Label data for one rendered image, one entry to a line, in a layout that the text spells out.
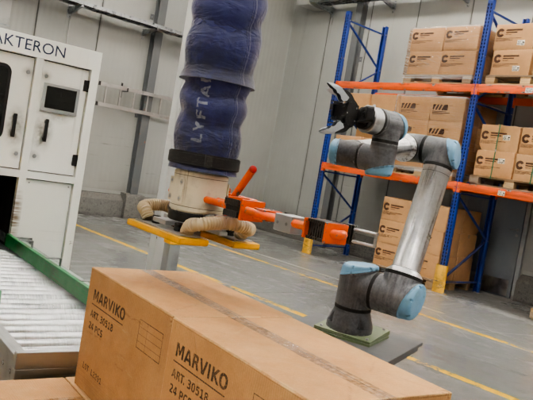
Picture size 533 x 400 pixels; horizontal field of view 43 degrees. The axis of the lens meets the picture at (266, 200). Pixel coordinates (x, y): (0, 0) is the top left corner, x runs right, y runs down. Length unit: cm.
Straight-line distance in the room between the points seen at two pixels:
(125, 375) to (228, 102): 86
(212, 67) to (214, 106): 11
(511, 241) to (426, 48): 323
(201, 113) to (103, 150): 1037
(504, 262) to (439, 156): 829
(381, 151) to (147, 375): 101
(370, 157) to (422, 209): 52
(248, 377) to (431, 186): 143
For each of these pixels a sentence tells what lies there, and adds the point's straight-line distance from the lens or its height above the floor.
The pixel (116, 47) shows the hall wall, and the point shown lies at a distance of 1244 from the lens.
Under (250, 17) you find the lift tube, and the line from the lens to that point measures 207.
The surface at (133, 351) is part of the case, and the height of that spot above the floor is 78.
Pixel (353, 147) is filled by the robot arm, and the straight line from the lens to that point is 228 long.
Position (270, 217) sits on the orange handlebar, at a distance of 177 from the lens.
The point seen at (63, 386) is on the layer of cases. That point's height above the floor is 54.
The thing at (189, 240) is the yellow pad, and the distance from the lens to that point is 193.
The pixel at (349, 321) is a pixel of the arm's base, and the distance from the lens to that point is 271.
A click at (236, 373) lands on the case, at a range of 154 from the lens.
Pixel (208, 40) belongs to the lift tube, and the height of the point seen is 171.
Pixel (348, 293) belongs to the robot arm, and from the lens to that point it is 269.
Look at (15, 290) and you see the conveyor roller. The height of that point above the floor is 55.
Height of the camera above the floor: 137
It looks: 3 degrees down
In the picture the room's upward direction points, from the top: 10 degrees clockwise
